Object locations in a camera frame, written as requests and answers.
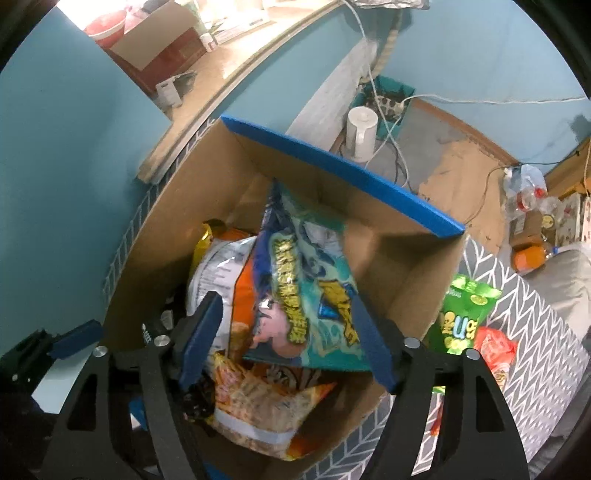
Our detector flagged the orange black corn snack bag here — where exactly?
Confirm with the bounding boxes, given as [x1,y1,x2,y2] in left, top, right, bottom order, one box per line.
[228,258,257,362]

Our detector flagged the wooden windowsill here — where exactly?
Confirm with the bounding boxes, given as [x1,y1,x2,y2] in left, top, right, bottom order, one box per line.
[137,1,339,184]

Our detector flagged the orange white snack bag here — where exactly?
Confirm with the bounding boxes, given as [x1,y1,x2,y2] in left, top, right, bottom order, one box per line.
[186,236,256,349]

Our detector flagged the grey chevron table mat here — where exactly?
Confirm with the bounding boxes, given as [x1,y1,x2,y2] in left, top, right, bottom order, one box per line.
[102,117,591,480]

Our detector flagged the green pea snack bag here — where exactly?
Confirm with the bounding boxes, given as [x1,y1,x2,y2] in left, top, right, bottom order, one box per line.
[425,274,502,355]

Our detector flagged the teal cartoon snack bag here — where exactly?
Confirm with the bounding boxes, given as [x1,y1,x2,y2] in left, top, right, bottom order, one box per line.
[245,182,369,372]

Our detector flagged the white kettle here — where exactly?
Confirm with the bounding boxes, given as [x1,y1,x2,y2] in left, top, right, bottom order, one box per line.
[345,106,379,163]

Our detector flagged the black snack packet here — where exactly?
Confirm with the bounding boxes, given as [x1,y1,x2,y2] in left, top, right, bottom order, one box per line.
[141,297,174,345]

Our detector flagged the white charging cable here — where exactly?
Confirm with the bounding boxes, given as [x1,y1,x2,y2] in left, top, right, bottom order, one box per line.
[341,0,590,190]

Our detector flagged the clear noodle snack bag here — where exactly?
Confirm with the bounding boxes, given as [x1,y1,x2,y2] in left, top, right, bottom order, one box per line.
[207,353,338,461]

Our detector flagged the silver grey curtain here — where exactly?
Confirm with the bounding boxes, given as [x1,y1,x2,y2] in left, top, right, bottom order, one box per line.
[353,0,430,10]

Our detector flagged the blue cardboard box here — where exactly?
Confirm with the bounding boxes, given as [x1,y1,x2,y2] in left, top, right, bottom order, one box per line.
[105,117,466,479]

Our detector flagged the orange juice bottle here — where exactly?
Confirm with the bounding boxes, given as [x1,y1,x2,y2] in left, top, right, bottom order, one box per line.
[512,243,558,273]

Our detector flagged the teal crate with power strip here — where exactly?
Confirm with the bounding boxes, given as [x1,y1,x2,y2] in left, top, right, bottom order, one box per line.
[349,75,415,141]

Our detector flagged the gold foil snack bag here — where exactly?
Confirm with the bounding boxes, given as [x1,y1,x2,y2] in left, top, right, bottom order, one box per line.
[188,219,226,279]

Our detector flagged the red bucket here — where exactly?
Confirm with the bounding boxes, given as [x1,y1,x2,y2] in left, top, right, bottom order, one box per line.
[84,9,127,49]

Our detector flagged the clear water bottle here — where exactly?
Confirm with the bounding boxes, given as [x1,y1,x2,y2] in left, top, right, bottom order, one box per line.
[503,164,547,221]

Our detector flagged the brown cardboard box on sill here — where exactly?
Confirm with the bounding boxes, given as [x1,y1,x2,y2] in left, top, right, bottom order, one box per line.
[107,1,206,95]

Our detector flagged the red-orange snack bag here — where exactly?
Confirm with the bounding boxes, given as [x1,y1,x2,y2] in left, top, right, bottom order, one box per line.
[428,326,519,437]

